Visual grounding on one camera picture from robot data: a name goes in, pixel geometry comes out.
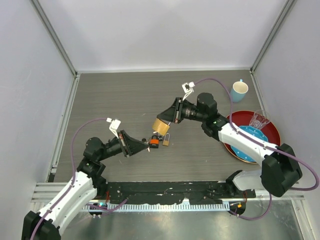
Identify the blue dotted plate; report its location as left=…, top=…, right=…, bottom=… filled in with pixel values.
left=230, top=125, right=269, bottom=164

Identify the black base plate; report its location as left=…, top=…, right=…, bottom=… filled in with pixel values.
left=95, top=181, right=256, bottom=205

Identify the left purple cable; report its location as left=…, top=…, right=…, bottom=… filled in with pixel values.
left=31, top=117, right=130, bottom=240

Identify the purple cable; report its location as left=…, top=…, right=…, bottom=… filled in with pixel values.
left=31, top=117, right=130, bottom=240
left=194, top=77, right=320, bottom=221

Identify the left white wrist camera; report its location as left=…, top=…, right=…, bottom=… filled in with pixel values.
left=106, top=117, right=121, bottom=139

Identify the clear drinking glass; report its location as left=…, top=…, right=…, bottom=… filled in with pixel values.
left=249, top=109, right=271, bottom=130

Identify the large brass padlock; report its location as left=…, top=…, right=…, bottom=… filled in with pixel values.
left=152, top=118, right=171, bottom=136

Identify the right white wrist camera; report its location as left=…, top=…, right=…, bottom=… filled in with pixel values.
left=181, top=81, right=195, bottom=101

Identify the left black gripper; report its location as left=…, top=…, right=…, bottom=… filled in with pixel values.
left=98, top=129, right=148, bottom=161

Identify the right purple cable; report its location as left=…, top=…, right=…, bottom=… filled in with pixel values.
left=194, top=77, right=320, bottom=221

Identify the orange black padlock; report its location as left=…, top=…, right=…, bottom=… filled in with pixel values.
left=148, top=134, right=160, bottom=149

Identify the light blue mug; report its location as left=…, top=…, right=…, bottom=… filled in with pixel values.
left=230, top=79, right=249, bottom=103

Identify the red round tray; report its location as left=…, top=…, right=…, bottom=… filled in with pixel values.
left=223, top=110, right=281, bottom=164

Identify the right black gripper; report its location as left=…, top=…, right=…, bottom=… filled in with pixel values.
left=158, top=97, right=207, bottom=123

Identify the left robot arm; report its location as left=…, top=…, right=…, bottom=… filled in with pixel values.
left=21, top=130, right=149, bottom=240

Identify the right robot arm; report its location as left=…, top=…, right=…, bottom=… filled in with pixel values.
left=157, top=92, right=303, bottom=198

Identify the small brass padlock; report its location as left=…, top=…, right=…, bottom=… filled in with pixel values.
left=162, top=133, right=170, bottom=147

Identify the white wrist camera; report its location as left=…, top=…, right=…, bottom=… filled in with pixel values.
left=106, top=117, right=121, bottom=139
left=181, top=81, right=195, bottom=101

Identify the white slotted cable duct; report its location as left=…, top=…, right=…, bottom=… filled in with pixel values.
left=84, top=201, right=230, bottom=212

